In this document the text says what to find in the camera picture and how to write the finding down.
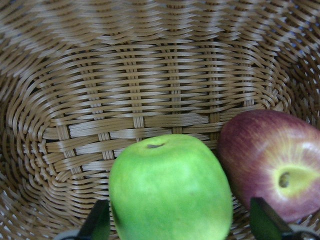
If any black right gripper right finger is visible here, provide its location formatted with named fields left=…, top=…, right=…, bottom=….
left=249, top=197, right=294, bottom=240

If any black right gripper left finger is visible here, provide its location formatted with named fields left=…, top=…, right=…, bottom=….
left=76, top=199, right=111, bottom=240

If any red yellow apple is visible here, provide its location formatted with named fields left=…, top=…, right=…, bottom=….
left=217, top=109, right=320, bottom=222

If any green apple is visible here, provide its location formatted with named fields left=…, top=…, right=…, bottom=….
left=109, top=134, right=233, bottom=240

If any woven wicker basket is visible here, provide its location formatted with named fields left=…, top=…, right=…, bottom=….
left=0, top=0, right=320, bottom=240

